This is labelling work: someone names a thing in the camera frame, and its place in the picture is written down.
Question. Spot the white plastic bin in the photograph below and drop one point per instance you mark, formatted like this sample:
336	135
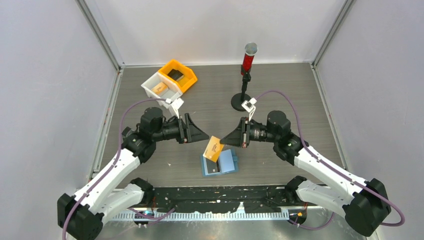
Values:
173	91

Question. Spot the tan card in white bin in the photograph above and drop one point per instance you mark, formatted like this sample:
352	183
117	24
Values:
160	88

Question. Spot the orange plastic bin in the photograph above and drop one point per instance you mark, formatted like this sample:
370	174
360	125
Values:
189	76

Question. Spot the tan credit card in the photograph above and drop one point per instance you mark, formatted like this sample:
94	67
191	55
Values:
213	149

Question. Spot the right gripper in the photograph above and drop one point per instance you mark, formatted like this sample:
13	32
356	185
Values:
239	137

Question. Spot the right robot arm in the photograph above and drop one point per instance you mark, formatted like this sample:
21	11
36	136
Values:
354	198

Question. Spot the clear plastic holder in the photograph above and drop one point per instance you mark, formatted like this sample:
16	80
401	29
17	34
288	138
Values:
128	134

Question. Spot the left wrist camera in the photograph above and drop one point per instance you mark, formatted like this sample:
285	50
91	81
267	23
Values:
174	106

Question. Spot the red microphone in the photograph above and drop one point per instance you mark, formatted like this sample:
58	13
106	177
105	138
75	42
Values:
250	49

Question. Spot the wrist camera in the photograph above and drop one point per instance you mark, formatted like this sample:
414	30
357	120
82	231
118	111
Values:
250	107
174	106

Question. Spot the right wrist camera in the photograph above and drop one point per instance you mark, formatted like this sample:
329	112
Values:
250	107

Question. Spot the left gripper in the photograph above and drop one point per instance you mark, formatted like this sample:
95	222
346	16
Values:
193	133

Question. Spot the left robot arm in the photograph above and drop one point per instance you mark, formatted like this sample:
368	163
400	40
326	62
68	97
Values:
83	214

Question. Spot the blue leather card holder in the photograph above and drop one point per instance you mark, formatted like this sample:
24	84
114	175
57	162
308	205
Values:
228	162

